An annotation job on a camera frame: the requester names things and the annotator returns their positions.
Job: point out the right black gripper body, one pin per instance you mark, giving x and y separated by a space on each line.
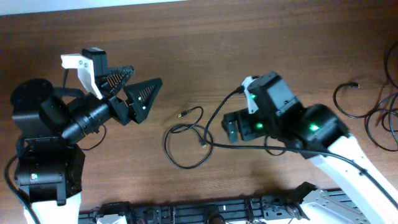
240 125

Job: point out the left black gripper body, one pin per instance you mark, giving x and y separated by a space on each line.
119 109

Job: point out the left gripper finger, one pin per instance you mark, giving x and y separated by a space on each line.
115 80
140 98

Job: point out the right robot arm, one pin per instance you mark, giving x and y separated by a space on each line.
317 134

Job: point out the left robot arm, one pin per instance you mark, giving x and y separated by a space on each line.
53 120

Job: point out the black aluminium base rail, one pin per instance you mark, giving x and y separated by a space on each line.
224 210

